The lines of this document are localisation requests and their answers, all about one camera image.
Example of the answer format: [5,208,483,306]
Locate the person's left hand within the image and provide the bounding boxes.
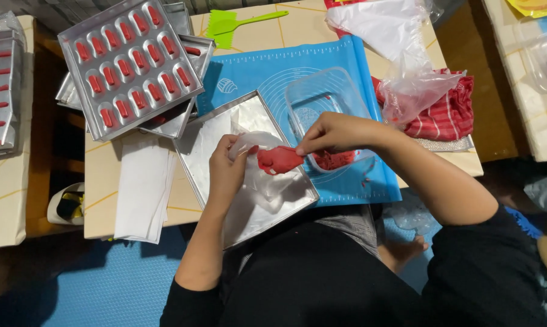
[208,134,259,208]

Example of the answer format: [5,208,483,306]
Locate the person's right hand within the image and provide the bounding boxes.
[295,111,395,158]

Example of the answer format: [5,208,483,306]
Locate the clear piping bag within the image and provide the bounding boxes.
[228,131,307,213]

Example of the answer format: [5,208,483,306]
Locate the red dough lump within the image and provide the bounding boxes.
[311,150,357,172]

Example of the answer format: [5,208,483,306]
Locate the flat metal baking tray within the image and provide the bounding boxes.
[173,90,320,250]

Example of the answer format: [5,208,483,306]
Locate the clear plastic container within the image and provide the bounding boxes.
[285,67,377,173]

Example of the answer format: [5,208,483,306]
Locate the stack of white papers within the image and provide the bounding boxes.
[113,133,179,245]

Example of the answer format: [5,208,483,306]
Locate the red striped cloth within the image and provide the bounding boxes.
[371,68,475,142]

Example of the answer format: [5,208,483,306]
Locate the silver glitter mesh strip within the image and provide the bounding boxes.
[412,134,475,153]

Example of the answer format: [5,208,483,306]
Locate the crumpled clear plastic wrap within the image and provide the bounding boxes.
[384,191,430,236]

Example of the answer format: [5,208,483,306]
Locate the clear plastic bag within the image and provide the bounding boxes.
[325,0,467,126]

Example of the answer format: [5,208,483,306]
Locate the blue silicone baking mat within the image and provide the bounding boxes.
[196,35,402,208]

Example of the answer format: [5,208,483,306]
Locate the metal mould tray, red dough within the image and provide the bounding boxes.
[138,34,217,140]
[57,0,205,142]

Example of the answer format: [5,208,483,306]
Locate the person's foot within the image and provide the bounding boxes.
[379,235,430,274]

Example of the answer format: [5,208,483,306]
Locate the low table, cream cover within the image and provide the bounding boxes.
[83,0,484,240]

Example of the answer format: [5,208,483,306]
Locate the green silicone brush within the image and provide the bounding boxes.
[205,10,290,50]

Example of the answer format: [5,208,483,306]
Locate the blue foam floor mat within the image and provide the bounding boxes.
[41,188,443,327]

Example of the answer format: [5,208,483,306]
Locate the white paper roll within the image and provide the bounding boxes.
[47,182,85,226]

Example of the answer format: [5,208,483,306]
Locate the cream covered table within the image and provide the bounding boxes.
[482,0,547,163]

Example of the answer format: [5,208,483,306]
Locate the blue fuzzy cloth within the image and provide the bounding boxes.
[504,206,545,240]

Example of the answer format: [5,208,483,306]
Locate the grey plastic bag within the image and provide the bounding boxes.
[523,172,547,215]

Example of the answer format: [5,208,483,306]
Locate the clear plastic tub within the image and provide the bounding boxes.
[513,15,547,94]

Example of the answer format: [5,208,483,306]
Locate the yellow packet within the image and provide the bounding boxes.
[506,0,547,19]

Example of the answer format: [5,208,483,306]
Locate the side table, cream cover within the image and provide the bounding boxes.
[0,15,36,251]

